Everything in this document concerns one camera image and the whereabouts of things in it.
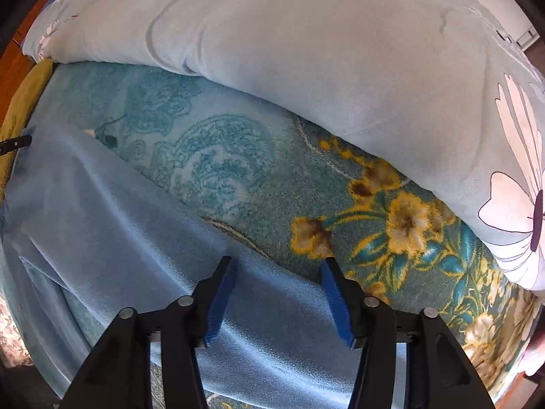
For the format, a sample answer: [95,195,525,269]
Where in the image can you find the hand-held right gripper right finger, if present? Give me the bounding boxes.
[320,257,497,409]

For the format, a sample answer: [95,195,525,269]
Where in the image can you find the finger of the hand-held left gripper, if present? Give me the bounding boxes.
[0,135,33,155]

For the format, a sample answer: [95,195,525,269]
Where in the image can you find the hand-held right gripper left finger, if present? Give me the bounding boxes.
[60,256,237,409]

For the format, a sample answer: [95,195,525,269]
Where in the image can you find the light blue fleece pants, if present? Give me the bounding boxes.
[0,121,409,409]

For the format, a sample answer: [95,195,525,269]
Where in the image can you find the mustard yellow knitted cloth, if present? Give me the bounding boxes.
[0,60,54,201]

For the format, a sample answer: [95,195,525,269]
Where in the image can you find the orange wooden headboard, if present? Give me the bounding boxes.
[0,0,92,113]

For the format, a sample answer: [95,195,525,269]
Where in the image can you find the teal floral blanket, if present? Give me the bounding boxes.
[0,62,545,409]

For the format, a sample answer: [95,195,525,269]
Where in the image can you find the light blue floral quilt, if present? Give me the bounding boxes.
[21,0,545,294]

